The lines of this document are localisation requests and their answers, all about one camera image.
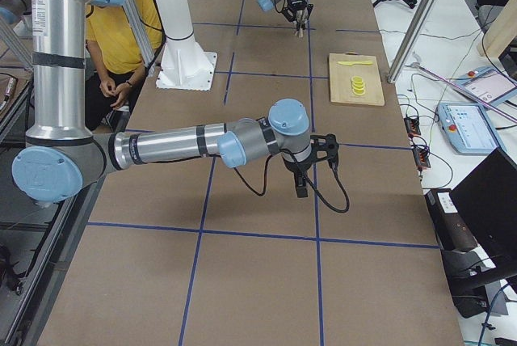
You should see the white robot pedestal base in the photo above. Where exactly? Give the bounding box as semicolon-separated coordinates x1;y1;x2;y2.
155;0;217;91

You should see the person in yellow shirt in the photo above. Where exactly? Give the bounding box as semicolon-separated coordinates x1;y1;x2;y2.
85;6;147;131

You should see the bamboo cutting board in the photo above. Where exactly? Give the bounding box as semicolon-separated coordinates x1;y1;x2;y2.
329;53;385;107

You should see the black computer case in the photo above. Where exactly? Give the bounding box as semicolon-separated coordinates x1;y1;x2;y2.
423;146;517;254

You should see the aluminium frame post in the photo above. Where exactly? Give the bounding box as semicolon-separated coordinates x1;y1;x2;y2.
387;0;435;84

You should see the teach pendant with red button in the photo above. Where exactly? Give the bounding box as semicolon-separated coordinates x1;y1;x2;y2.
437;102;506;155

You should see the yellow plastic knife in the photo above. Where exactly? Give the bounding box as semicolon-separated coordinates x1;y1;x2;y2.
337;60;373;66

